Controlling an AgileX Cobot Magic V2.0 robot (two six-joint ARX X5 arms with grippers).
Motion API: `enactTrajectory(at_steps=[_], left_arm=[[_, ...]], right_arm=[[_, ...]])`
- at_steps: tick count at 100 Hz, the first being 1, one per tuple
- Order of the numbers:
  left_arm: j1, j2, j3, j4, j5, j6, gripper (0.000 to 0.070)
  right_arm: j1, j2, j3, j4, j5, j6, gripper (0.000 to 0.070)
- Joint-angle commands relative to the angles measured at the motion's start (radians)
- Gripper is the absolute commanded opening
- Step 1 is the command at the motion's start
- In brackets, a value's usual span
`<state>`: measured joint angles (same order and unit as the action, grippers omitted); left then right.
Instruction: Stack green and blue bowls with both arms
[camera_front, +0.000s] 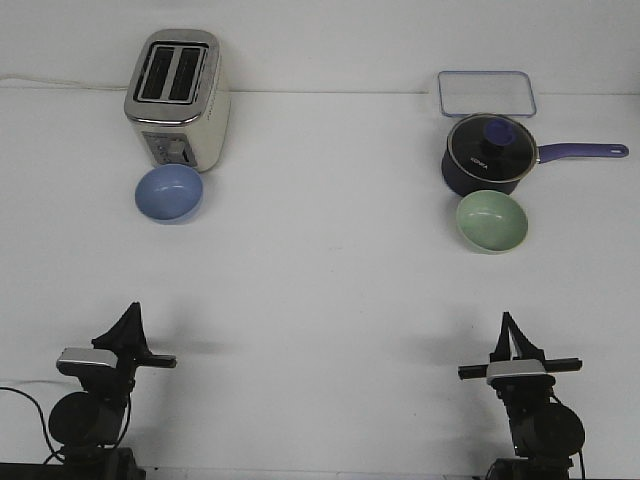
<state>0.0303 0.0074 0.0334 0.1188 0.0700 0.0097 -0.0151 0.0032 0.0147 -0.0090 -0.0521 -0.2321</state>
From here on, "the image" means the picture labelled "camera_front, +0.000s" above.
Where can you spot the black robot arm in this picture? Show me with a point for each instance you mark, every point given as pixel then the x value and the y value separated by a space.
pixel 90 423
pixel 545 432

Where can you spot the glass pot lid blue knob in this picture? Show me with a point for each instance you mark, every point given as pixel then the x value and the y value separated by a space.
pixel 489 134

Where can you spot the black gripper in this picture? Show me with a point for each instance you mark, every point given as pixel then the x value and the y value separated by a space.
pixel 127 339
pixel 541 386

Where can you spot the silver two-slot toaster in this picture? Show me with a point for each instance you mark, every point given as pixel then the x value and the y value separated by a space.
pixel 178 101

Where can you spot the blue bowl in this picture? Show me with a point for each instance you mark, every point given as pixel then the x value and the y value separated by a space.
pixel 169 194

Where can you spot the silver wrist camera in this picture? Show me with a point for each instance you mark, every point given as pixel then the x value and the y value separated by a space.
pixel 513 369
pixel 75 361

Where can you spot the clear container blue rim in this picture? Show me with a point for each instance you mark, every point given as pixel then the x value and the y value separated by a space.
pixel 466 92

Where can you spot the green bowl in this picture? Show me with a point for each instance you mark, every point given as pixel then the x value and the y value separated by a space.
pixel 491 222

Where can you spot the dark blue saucepan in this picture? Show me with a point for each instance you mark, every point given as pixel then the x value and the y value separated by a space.
pixel 503 173

